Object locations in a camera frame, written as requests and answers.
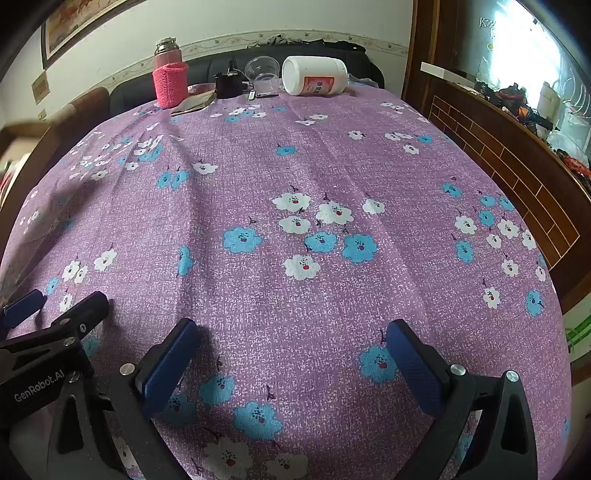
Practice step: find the brown notebook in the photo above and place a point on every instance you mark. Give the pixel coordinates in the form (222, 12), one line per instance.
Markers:
(194, 102)

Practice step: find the black bag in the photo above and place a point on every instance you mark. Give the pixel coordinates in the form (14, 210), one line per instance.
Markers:
(344, 46)

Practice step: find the white plastic jar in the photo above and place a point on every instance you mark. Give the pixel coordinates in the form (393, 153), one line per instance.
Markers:
(314, 69)

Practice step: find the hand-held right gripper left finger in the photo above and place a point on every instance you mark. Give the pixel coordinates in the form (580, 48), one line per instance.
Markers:
(170, 367)

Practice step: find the pink knit-sleeved bottle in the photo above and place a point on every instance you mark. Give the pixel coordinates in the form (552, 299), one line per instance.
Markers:
(171, 85)

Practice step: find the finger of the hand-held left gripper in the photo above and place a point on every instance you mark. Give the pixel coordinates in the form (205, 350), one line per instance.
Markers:
(87, 307)
(21, 308)

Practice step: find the white jug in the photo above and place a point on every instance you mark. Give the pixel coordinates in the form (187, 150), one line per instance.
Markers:
(548, 104)

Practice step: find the wall switch plate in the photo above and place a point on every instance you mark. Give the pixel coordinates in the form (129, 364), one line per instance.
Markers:
(40, 86)

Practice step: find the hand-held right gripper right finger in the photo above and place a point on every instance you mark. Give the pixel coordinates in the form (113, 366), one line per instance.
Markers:
(415, 369)

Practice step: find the purple floral tablecloth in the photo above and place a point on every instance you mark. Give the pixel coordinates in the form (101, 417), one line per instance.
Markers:
(277, 175)

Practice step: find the black sofa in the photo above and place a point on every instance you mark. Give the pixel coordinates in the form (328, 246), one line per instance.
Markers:
(134, 90)

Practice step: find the green bamboo wall sticker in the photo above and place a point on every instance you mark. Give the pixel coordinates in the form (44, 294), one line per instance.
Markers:
(579, 334)

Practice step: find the framed wall picture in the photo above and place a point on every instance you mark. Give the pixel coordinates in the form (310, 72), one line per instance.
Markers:
(74, 23)

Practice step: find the flat white box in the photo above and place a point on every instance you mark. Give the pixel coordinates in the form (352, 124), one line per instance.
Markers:
(445, 74)

